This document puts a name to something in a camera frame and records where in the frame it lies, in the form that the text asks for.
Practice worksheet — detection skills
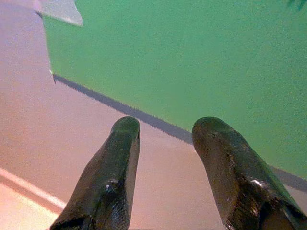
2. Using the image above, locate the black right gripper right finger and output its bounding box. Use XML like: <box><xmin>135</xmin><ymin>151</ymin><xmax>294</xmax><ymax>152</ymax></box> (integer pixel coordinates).
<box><xmin>191</xmin><ymin>116</ymin><xmax>307</xmax><ymax>230</ymax></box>

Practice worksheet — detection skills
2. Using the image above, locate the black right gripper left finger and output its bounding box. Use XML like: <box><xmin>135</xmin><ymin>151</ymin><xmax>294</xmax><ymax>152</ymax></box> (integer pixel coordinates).
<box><xmin>49</xmin><ymin>116</ymin><xmax>141</xmax><ymax>230</ymax></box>

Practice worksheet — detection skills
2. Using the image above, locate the clear tape piece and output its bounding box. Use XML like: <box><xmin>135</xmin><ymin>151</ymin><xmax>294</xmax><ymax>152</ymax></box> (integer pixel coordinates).
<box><xmin>35</xmin><ymin>0</ymin><xmax>83</xmax><ymax>27</ymax></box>

